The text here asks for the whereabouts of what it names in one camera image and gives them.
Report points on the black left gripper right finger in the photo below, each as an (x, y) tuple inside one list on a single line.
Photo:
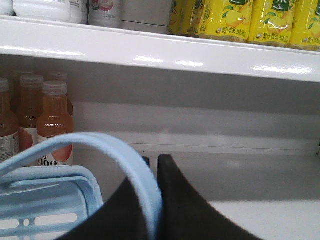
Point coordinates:
[(186, 214)]

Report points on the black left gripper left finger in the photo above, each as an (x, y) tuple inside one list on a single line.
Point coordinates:
[(120, 218)]

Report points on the light blue plastic basket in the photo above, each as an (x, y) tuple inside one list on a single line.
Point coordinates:
[(46, 202)]

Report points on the yellow pear drink bottle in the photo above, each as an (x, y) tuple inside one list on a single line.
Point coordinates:
[(271, 22), (305, 33), (226, 20)]

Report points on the white peach drink bottle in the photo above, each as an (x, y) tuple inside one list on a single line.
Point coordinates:
[(105, 13), (51, 10)]

